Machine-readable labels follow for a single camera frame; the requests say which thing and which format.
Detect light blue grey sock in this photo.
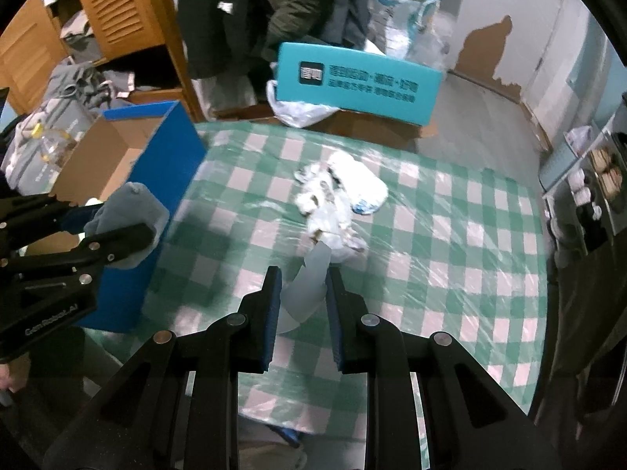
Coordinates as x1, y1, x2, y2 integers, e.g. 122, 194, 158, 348
277, 242, 332, 334

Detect white patterned cloth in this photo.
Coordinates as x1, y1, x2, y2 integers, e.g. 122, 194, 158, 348
294, 163, 368, 263

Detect white cloth bundle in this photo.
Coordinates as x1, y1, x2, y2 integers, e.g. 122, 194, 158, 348
326, 150, 388, 215

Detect person's left hand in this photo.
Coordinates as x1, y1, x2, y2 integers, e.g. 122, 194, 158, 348
0, 353, 31, 392

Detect blue cardboard box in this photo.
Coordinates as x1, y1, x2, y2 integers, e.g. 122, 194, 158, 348
52, 101, 206, 332

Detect green white checkered tablecloth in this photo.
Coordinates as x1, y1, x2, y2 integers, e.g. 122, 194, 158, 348
87, 120, 550, 451

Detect pile of grey clothes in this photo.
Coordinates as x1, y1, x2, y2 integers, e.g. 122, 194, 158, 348
1, 60, 136, 195

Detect white plastic bag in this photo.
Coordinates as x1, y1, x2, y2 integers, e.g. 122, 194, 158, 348
266, 80, 339, 128

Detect teal printed box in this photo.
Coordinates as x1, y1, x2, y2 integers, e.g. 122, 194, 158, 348
276, 43, 442, 126

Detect shoe rack with shoes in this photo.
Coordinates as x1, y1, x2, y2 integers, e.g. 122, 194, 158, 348
539, 102, 626, 268

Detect dark hanging jacket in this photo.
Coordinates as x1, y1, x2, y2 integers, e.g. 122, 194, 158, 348
178, 0, 370, 79

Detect clear blue plastic bag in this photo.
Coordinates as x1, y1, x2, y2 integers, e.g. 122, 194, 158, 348
364, 0, 455, 71

